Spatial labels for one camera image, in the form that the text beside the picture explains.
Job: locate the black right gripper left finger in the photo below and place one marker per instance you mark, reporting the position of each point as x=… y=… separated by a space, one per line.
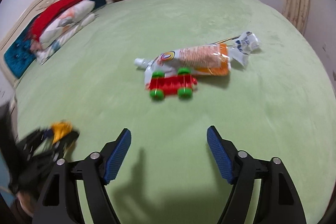
x=59 y=200

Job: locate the person left hand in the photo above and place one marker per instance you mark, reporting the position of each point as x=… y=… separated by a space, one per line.
x=27 y=202

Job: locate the orange yellow toy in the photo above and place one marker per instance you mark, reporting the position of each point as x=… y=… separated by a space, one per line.
x=60 y=130

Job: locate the cream blue headboard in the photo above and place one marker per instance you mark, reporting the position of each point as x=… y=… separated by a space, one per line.
x=24 y=41

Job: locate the red toy car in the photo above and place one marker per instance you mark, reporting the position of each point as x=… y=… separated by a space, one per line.
x=182 y=84

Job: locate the orange white snack bag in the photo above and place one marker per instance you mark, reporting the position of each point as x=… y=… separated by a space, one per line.
x=205 y=60

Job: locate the white blue crumpled wrapper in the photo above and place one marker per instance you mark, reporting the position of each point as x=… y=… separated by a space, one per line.
x=243 y=46

